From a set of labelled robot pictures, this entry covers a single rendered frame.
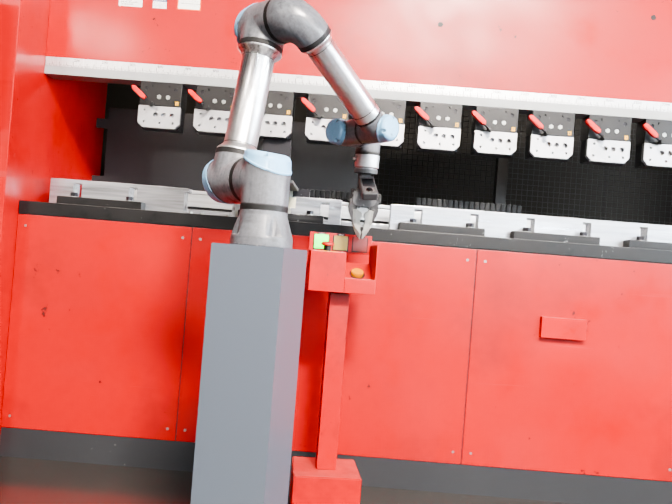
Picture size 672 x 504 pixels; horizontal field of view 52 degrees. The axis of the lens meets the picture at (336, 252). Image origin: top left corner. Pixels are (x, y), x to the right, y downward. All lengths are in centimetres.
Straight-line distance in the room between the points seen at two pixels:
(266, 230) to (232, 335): 25
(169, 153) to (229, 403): 169
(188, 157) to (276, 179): 150
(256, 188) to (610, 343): 140
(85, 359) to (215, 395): 95
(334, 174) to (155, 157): 78
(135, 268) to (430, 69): 124
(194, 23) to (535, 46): 122
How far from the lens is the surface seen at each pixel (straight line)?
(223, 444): 166
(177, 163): 311
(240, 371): 162
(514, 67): 262
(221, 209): 279
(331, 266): 205
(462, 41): 261
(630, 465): 263
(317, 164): 303
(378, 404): 240
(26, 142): 264
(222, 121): 254
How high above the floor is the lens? 76
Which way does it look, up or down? 1 degrees up
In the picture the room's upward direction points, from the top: 4 degrees clockwise
